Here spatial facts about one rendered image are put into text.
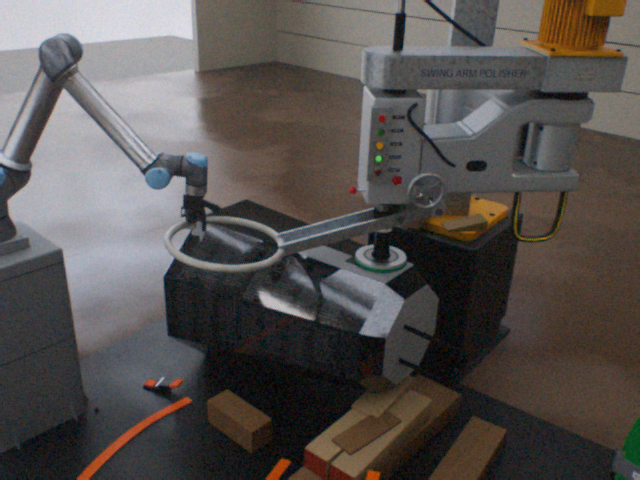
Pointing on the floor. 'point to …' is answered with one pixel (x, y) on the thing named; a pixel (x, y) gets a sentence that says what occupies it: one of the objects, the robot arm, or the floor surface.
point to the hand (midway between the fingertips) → (199, 235)
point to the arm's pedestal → (36, 343)
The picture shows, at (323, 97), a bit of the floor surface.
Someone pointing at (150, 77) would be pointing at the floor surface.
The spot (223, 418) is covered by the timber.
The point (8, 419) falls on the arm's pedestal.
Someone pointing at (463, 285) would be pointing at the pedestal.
